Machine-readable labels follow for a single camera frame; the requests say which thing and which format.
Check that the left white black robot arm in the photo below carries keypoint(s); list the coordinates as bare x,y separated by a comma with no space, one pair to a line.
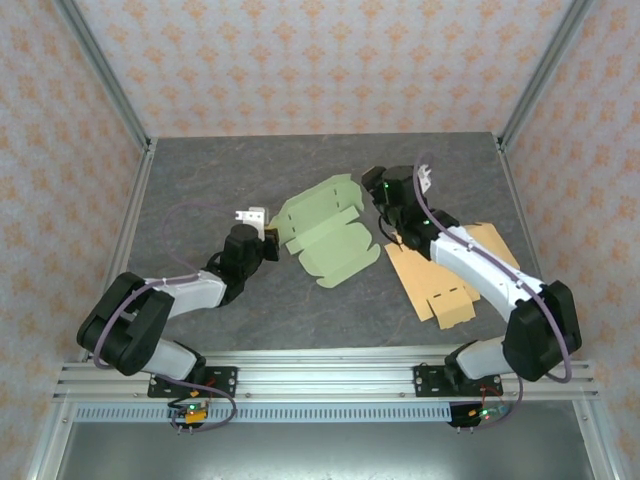
200,295

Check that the circuit board with green light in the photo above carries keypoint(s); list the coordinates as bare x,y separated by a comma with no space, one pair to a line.
482,414

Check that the green paper box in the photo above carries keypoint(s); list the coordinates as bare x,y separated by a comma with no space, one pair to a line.
330,235

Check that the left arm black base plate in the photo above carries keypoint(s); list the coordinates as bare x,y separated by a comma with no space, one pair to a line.
225,380

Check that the circuit board with yellow connector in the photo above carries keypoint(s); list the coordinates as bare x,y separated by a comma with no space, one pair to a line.
191,412

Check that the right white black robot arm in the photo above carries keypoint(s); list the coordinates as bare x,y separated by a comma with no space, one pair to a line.
480,270

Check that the aluminium mounting rail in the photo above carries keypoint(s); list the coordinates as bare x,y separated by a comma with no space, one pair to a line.
325,380

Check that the aluminium frame post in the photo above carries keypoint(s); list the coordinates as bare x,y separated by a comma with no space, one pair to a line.
542,75
106,75

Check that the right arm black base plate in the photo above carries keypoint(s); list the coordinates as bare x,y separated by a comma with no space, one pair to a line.
425,380

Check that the orange paper box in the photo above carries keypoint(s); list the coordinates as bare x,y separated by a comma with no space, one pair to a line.
440,295

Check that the aluminium table side rail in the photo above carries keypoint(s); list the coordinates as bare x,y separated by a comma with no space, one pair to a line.
520,210
135,210

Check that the grey metal sheet panel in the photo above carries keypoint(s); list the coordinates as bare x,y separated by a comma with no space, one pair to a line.
320,450

